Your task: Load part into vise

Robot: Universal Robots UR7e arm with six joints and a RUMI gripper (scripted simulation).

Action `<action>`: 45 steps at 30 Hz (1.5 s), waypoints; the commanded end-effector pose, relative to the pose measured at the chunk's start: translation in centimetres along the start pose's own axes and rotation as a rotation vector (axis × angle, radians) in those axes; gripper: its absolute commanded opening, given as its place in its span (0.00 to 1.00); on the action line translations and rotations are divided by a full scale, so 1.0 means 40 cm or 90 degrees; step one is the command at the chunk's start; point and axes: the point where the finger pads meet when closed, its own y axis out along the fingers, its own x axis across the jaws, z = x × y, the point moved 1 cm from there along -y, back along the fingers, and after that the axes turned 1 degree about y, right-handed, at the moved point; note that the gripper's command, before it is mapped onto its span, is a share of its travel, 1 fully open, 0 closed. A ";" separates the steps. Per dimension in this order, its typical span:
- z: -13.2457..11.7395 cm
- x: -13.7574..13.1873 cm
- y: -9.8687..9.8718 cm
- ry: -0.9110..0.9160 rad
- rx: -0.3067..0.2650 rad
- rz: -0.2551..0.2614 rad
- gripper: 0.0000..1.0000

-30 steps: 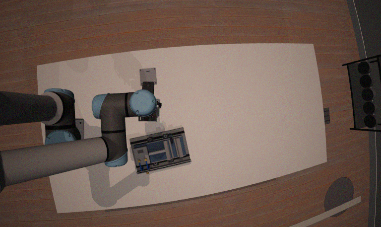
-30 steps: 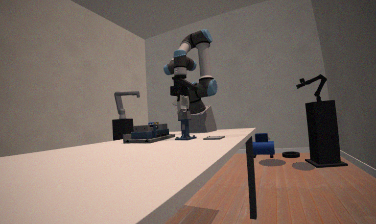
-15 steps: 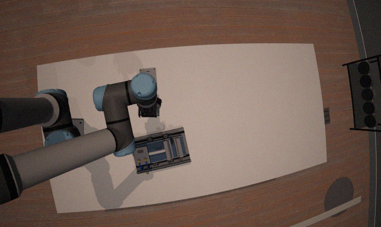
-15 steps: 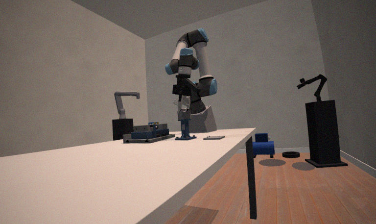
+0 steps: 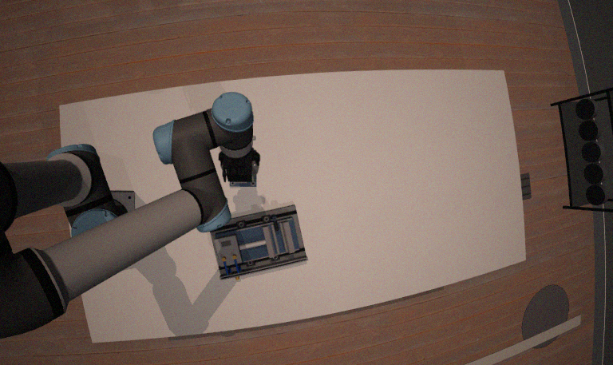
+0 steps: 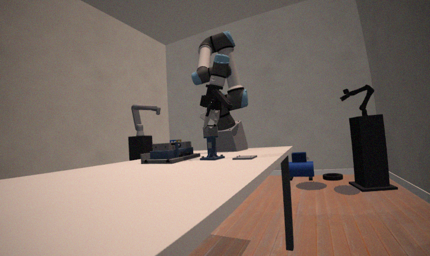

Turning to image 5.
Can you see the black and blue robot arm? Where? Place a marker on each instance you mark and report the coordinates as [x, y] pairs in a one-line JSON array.
[[74, 177]]

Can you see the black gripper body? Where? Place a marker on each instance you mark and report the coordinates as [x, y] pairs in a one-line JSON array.
[[240, 171]]

